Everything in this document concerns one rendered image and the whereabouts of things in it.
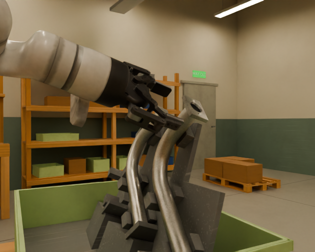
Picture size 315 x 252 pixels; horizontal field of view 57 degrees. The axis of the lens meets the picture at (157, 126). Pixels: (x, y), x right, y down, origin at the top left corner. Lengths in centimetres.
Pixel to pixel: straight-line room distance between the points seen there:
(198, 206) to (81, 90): 28
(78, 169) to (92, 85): 489
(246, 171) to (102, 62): 471
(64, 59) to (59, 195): 62
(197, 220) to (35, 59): 36
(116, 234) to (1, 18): 46
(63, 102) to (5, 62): 474
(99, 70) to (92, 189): 61
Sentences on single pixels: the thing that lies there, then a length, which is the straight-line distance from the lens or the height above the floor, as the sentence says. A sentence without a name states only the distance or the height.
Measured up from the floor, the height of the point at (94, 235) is 87.
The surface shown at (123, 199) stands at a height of 96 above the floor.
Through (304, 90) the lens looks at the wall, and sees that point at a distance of 729.
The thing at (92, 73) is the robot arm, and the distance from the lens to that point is 43.
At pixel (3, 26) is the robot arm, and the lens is 41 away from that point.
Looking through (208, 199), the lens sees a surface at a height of 103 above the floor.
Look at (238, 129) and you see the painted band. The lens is 832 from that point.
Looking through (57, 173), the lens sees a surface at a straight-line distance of 519.
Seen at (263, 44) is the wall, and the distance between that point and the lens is 808.
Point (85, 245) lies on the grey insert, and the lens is 81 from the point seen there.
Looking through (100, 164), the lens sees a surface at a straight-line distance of 541.
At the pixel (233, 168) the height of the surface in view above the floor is 36.
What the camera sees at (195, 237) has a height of 97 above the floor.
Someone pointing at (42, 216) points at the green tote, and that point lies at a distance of 98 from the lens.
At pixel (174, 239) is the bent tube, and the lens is 49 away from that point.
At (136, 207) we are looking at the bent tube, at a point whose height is 98.
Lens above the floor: 116
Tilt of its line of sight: 1 degrees down
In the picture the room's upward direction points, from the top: straight up
